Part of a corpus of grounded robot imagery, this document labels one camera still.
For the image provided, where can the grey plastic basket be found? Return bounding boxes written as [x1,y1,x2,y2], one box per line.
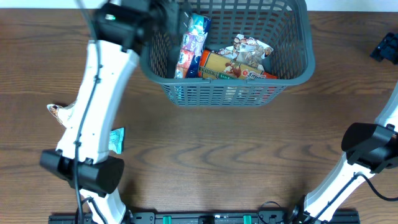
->
[141,0,315,107]

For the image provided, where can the beige snack bag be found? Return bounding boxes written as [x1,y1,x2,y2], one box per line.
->
[47,101,76,127]

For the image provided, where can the white brown snack bag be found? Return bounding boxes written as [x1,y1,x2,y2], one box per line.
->
[215,34,274,71]

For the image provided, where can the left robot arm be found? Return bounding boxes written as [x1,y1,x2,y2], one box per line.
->
[40,0,180,223]

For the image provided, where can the orange San Remo pasta pack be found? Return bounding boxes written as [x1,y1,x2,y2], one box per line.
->
[198,50,277,80]

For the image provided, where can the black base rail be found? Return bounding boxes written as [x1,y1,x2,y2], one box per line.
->
[48,210,361,224]

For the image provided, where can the teal snack bar wrapper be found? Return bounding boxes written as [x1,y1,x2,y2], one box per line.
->
[108,128,125,154]

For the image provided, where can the Kleenex tissue multipack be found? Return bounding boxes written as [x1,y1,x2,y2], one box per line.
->
[174,14,211,79]

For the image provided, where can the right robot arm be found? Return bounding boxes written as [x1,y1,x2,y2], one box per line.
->
[289,90,397,223]

